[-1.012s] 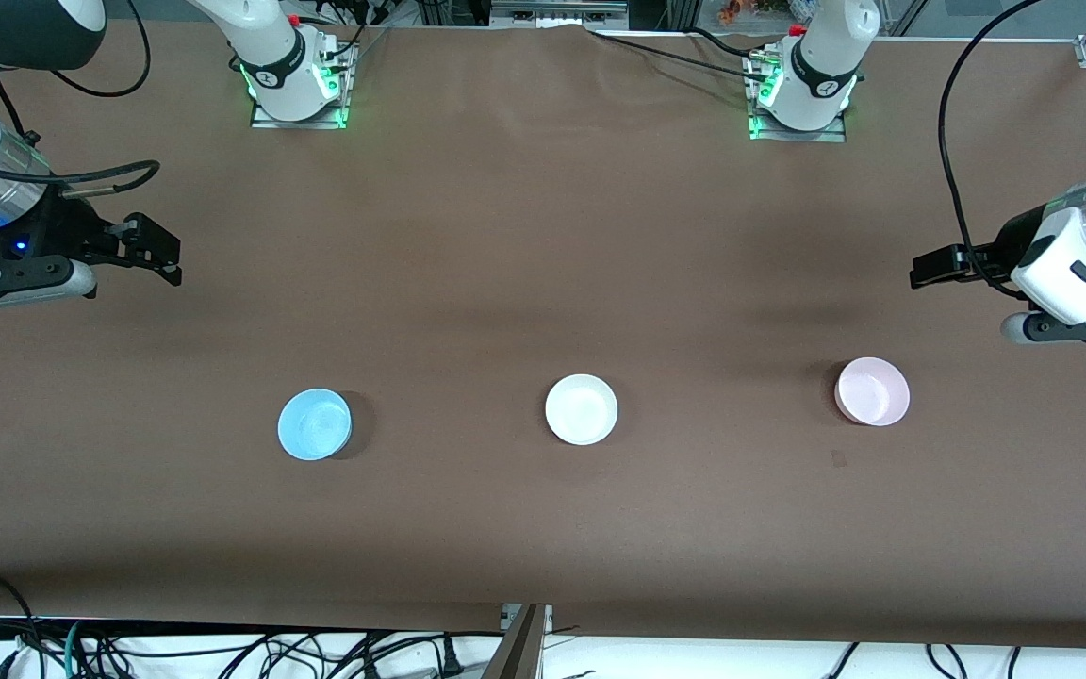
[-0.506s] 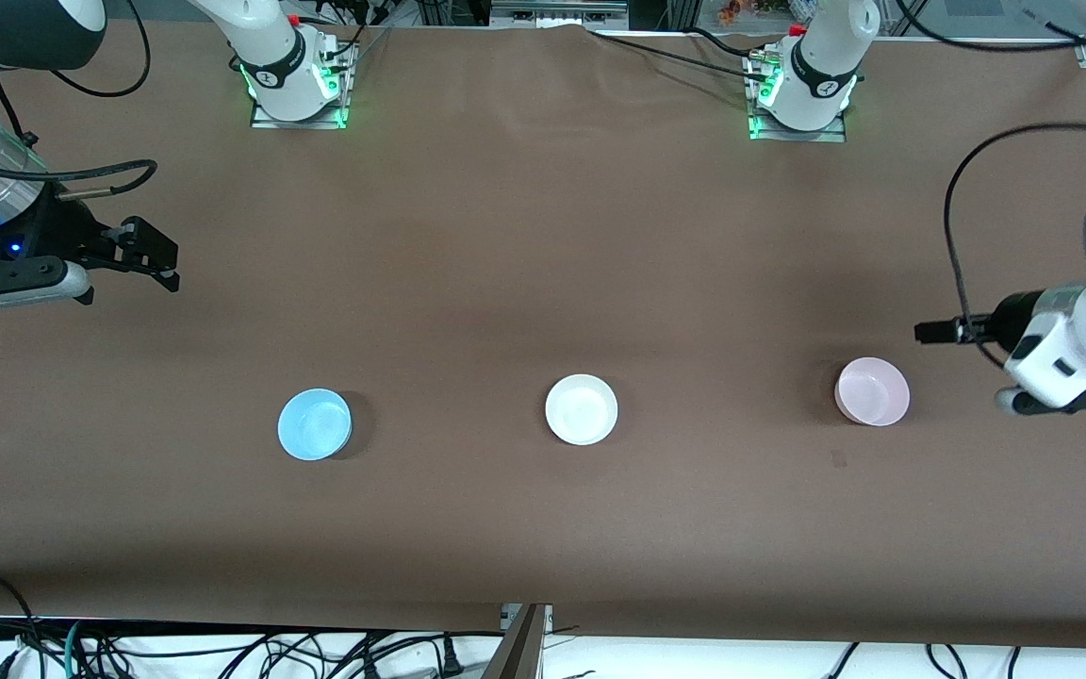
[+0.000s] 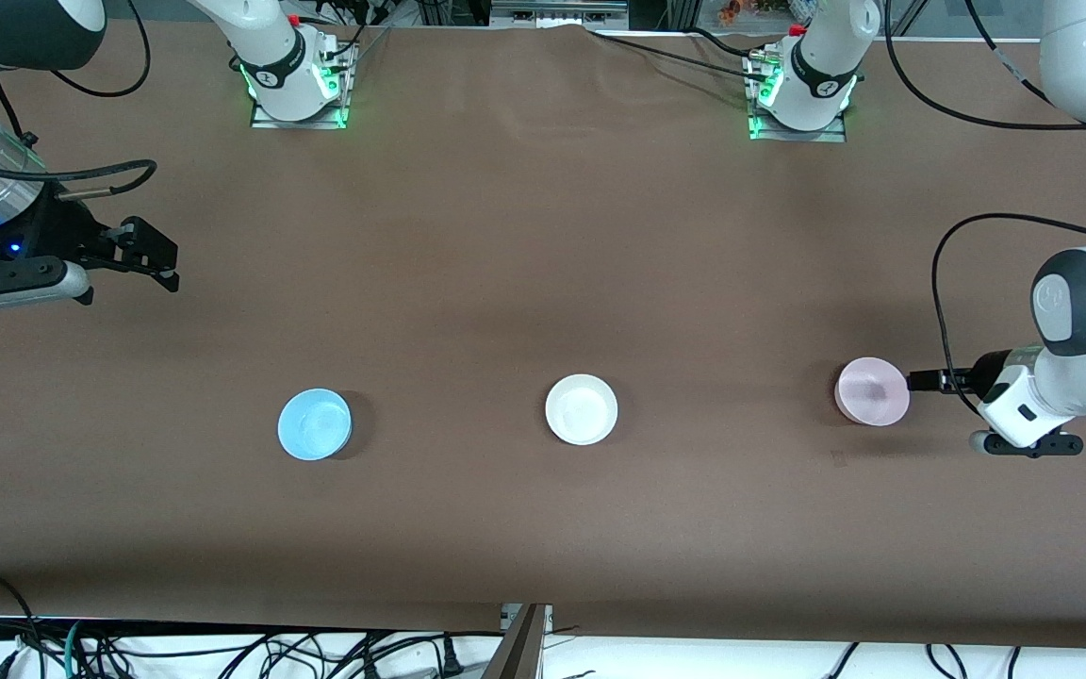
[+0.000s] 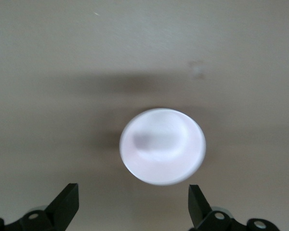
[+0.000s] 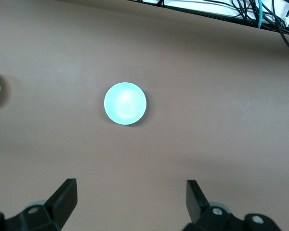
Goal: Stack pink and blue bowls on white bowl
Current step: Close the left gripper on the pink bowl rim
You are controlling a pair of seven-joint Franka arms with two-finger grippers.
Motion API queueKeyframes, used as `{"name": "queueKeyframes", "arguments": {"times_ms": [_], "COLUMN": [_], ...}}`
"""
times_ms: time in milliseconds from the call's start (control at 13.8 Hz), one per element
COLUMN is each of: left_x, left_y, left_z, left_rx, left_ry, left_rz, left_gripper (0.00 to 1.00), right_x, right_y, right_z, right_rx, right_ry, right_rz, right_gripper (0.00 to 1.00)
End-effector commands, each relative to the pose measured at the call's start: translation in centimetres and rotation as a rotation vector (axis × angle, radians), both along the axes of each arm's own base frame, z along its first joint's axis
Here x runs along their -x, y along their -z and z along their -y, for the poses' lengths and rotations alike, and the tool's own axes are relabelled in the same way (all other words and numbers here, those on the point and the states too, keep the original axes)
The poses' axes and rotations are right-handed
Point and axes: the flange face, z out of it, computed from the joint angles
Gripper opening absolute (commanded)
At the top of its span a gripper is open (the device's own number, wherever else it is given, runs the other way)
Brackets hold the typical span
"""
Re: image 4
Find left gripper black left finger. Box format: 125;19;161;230
0;183;79;231

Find pink bowl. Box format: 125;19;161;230
119;107;207;186

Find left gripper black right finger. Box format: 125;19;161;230
188;184;280;231

